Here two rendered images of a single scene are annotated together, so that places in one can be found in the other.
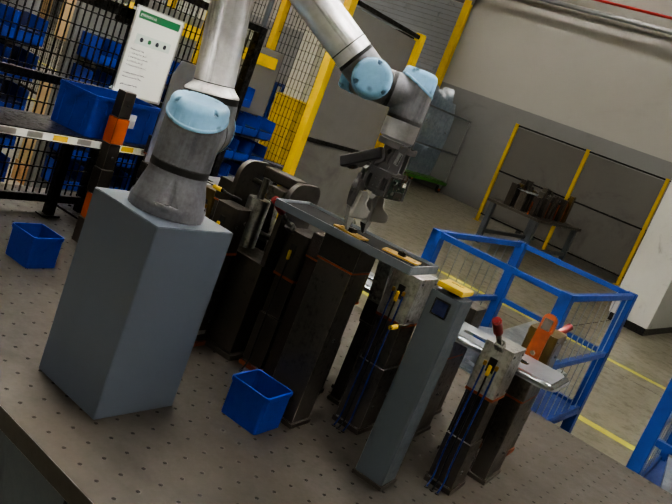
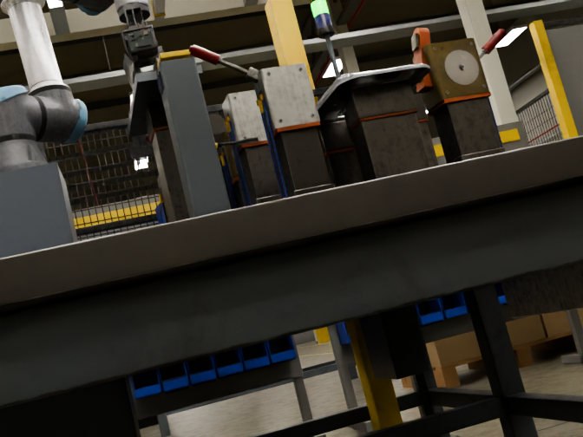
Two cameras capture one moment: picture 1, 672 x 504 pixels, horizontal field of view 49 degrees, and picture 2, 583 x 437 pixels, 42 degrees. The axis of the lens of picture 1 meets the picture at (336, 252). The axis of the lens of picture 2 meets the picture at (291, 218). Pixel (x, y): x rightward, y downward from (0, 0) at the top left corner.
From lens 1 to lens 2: 1.70 m
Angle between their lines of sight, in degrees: 49
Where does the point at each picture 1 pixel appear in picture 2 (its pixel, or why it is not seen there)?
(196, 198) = (12, 153)
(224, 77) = (37, 76)
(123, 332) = not seen: outside the picture
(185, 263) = (16, 198)
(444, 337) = (168, 101)
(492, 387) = (270, 117)
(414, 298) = (232, 114)
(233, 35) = (29, 48)
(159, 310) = (14, 243)
